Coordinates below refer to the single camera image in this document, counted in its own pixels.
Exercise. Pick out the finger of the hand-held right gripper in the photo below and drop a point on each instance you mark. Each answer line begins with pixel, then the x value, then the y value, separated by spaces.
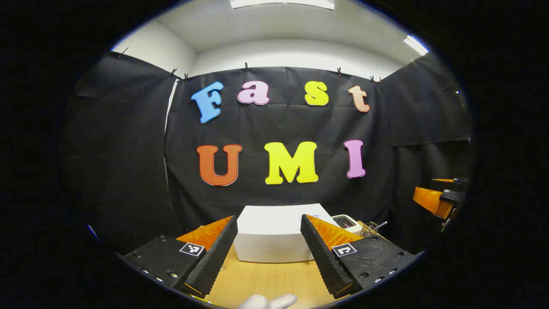
pixel 429 199
pixel 454 180

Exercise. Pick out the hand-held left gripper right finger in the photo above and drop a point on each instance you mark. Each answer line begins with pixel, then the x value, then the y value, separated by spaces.
pixel 321 257

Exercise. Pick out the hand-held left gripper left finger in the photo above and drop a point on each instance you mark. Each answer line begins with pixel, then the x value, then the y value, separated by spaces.
pixel 216 257

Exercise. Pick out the white microwave oven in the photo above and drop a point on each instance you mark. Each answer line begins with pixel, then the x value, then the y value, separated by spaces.
pixel 270 231

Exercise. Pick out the white toaster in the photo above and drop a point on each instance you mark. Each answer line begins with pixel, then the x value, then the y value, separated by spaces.
pixel 347 222

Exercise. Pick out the ceiling light panel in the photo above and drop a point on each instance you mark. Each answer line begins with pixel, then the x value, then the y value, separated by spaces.
pixel 283 3
pixel 415 44

